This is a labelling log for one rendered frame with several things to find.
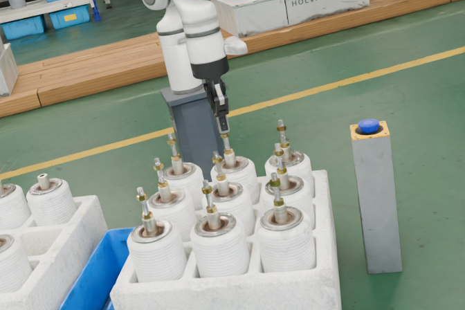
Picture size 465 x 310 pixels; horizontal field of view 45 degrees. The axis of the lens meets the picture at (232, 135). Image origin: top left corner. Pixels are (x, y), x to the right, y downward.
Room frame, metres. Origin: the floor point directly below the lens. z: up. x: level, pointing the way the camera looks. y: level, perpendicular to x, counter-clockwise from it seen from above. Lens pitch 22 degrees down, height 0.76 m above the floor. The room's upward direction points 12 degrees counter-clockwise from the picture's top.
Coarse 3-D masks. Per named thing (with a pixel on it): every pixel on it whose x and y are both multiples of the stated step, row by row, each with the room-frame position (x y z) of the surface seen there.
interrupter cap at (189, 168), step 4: (184, 164) 1.15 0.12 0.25; (188, 164) 1.14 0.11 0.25; (192, 164) 1.13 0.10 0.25; (168, 168) 1.14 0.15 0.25; (172, 168) 1.14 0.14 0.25; (184, 168) 1.13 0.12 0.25; (188, 168) 1.12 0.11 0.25; (192, 168) 1.12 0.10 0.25; (196, 168) 1.11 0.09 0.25; (164, 172) 1.12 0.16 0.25; (168, 172) 1.12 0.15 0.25; (172, 172) 1.12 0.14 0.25; (184, 172) 1.11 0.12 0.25; (188, 172) 1.10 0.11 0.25; (192, 172) 1.09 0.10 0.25; (164, 176) 1.10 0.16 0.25; (168, 176) 1.10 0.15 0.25; (172, 176) 1.09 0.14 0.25; (176, 176) 1.09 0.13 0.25; (180, 176) 1.09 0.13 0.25; (184, 176) 1.08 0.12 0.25; (172, 180) 1.08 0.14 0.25
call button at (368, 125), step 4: (364, 120) 1.00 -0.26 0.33; (368, 120) 1.00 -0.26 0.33; (372, 120) 1.00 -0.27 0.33; (376, 120) 0.99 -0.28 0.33; (360, 124) 0.99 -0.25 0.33; (364, 124) 0.99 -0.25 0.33; (368, 124) 0.98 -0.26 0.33; (372, 124) 0.98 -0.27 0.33; (376, 124) 0.98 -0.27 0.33; (360, 128) 0.99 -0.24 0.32; (364, 128) 0.98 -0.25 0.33; (368, 128) 0.97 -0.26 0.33; (372, 128) 0.97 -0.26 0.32; (376, 128) 0.98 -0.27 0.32; (368, 132) 0.98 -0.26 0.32
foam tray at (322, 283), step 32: (320, 192) 1.03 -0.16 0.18; (320, 224) 0.91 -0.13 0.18; (192, 256) 0.89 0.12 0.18; (256, 256) 0.85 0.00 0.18; (320, 256) 0.81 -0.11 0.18; (128, 288) 0.83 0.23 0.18; (160, 288) 0.81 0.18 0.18; (192, 288) 0.80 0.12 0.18; (224, 288) 0.78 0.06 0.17; (256, 288) 0.77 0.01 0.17; (288, 288) 0.76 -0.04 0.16; (320, 288) 0.75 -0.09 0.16
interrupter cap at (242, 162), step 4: (236, 156) 1.13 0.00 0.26; (240, 156) 1.12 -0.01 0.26; (224, 160) 1.12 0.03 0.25; (236, 160) 1.11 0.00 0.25; (240, 160) 1.11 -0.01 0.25; (244, 160) 1.10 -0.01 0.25; (224, 164) 1.11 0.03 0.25; (240, 164) 1.09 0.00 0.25; (244, 164) 1.08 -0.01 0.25; (216, 168) 1.09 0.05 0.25; (224, 168) 1.08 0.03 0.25; (228, 168) 1.08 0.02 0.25; (232, 168) 1.07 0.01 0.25; (236, 168) 1.07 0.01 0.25; (240, 168) 1.06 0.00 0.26; (224, 172) 1.06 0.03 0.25; (228, 172) 1.06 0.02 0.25; (232, 172) 1.06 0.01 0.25
